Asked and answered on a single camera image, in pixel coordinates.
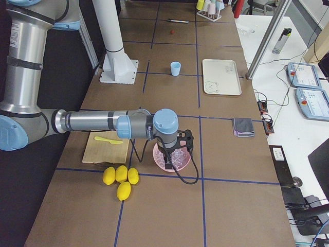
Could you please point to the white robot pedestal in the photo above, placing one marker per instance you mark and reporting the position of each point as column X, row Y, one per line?
column 117, row 67

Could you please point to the teach pendant tablet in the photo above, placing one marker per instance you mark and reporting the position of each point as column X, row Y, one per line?
column 313, row 103
column 303, row 75

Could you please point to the grey folded cloth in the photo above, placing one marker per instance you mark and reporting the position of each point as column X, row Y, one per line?
column 243, row 127

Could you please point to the yellow lemon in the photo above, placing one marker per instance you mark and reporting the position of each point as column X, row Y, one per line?
column 124, row 191
column 133, row 176
column 109, row 176
column 121, row 174

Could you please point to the light blue cup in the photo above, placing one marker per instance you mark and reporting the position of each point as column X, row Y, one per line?
column 175, row 67

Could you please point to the aluminium frame post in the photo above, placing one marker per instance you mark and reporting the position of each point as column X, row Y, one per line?
column 271, row 29

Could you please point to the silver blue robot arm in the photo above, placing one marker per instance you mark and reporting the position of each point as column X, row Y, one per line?
column 64, row 83

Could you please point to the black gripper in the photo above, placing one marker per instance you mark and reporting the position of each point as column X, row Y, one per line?
column 164, row 151

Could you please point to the yellow plastic knife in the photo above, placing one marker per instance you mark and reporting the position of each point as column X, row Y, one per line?
column 111, row 141

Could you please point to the cream bear tray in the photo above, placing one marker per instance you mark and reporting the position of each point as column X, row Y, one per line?
column 220, row 77

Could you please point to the yellow-green cup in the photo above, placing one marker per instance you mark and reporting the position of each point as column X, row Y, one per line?
column 200, row 4

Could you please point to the steel muddler with black tip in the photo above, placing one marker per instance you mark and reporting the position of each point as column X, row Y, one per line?
column 178, row 21

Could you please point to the pink bowl of ice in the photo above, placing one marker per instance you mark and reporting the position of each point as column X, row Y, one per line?
column 180, row 158

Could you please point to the metal cup rack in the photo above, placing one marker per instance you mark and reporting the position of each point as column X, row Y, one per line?
column 204, row 13

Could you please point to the pink cup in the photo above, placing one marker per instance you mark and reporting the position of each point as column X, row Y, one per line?
column 211, row 8

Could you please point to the wooden cutting board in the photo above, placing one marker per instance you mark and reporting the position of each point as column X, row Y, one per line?
column 100, row 152

